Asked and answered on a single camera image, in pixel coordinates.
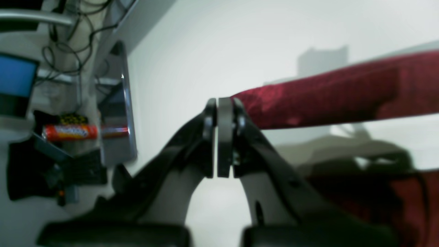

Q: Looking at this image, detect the metal rack frame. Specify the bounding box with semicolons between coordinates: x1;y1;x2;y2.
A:
93;41;138;167

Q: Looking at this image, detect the black cable bundle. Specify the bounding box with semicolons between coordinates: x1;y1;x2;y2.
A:
41;0;131;83

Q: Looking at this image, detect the orange candy tube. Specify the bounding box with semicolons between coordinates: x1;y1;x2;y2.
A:
42;125;98;142

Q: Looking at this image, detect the black curved left gripper left finger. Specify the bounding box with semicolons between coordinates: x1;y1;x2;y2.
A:
38;99;216;247

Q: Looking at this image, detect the blue screen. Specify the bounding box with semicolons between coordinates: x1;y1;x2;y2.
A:
0;53;39;98

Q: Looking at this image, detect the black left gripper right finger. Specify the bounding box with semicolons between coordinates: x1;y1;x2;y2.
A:
218;97;398;247

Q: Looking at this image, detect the silver metal bar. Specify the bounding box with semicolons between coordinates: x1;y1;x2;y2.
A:
0;9;76;26

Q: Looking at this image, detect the dark red long-sleeve shirt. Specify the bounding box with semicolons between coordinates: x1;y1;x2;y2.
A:
234;51;439;247

